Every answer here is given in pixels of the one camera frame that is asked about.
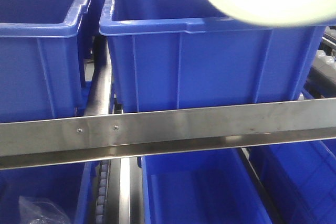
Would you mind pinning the large blue bin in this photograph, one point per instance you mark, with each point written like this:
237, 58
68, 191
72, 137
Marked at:
43, 43
178, 54

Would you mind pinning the stainless steel front rail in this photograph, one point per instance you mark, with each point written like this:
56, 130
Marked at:
92, 138

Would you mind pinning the large blue bin left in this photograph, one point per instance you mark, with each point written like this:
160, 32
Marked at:
43, 43

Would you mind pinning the lower blue bin centre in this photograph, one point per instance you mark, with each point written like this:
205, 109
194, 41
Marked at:
200, 187

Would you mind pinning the large blue bin centre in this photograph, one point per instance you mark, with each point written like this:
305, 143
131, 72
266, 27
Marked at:
178, 54

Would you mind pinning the clear plastic bag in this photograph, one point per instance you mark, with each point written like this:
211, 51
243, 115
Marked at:
41, 210

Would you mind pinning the lower blue bin right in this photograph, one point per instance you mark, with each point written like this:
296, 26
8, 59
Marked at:
299, 178

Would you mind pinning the lower blue bin left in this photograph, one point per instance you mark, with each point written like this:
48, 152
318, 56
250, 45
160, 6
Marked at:
68, 186

